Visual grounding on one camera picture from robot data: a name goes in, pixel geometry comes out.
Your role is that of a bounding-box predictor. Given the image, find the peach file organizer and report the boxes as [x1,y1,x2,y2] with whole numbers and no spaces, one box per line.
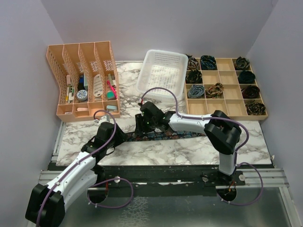
[46,41,120,122]

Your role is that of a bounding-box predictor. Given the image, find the rolled striped brown tie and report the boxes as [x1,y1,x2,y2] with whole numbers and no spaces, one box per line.
[187,57,200,70]

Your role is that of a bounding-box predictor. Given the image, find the black metal base rail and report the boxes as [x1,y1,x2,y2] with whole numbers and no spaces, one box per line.
[97,164,274,197]

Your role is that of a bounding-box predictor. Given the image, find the rolled black gold tie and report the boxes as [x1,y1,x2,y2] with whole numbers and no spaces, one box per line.
[245,101,266,115]

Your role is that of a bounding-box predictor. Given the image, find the wooden compartment tray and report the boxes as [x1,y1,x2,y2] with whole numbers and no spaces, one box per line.
[184,58,267,121]

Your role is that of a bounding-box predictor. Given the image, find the rolled teal dark tie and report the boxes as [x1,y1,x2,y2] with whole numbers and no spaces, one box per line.
[200,55,217,70]

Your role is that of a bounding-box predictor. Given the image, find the rolled gold paisley tie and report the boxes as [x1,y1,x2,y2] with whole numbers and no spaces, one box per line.
[205,83,224,98]

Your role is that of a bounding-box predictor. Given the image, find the rolled dark red tie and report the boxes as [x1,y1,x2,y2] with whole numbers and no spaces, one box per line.
[241,85,260,99]

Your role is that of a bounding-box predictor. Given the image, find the purple cable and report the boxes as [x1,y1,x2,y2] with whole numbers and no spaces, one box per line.
[35,110,134,227]
[141,87,264,206]

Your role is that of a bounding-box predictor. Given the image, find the navy floral tie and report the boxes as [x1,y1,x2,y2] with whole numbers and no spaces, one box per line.
[126,131,205,142]

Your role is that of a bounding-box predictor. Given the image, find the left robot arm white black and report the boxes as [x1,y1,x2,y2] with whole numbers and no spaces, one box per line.
[25,122,127,227]

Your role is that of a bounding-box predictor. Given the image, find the teal eraser block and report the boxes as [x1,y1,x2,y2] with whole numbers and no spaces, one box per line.
[107,91,116,100]

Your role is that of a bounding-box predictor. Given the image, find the rolled blue grey tie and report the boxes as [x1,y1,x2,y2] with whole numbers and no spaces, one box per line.
[187,84,205,99]

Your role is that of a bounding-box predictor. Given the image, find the aluminium frame rail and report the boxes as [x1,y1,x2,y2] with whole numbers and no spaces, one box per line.
[37,167,291,190]

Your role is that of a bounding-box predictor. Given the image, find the white plastic basket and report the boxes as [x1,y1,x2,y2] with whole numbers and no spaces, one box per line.
[136,49,188,102]

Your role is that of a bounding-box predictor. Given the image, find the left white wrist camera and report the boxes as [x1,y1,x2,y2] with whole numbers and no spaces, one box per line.
[94,115,110,125]

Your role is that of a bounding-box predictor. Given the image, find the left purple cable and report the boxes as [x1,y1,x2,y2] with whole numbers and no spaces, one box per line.
[35,110,134,227]

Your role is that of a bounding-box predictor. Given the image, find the rolled dark olive tie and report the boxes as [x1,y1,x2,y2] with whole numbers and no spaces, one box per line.
[186,70,203,84]

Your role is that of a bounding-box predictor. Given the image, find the white perforated card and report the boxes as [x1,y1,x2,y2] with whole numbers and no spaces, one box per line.
[93,74,103,97]

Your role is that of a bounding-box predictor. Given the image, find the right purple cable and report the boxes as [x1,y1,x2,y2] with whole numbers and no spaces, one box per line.
[141,87,264,206]

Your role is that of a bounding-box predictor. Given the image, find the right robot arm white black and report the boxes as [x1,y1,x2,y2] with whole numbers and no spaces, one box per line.
[135,101,241,185]

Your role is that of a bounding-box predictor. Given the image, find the round blue patterned tin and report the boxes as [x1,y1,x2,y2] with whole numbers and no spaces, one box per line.
[77,89,88,102]

